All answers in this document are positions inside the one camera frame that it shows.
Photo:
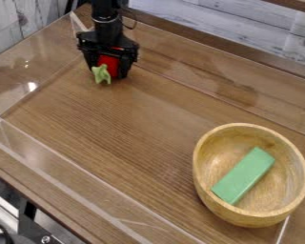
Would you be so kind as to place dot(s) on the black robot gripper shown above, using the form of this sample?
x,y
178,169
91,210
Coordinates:
x,y
107,40

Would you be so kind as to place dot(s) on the red plush strawberry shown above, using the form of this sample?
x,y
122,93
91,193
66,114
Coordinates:
x,y
106,69

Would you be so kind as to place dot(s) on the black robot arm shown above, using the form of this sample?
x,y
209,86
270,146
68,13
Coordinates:
x,y
106,12

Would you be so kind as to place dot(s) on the clear acrylic table fence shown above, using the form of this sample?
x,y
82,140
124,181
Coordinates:
x,y
100,153

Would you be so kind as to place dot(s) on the wooden bowl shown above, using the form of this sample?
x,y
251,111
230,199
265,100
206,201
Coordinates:
x,y
281,191

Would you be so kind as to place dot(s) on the green rectangular block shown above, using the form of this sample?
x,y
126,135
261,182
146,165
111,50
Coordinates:
x,y
237,183

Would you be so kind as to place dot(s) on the clear acrylic corner bracket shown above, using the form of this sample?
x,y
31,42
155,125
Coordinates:
x,y
78,25

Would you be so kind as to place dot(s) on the black table leg bracket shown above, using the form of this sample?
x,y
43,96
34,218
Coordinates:
x,y
30,228

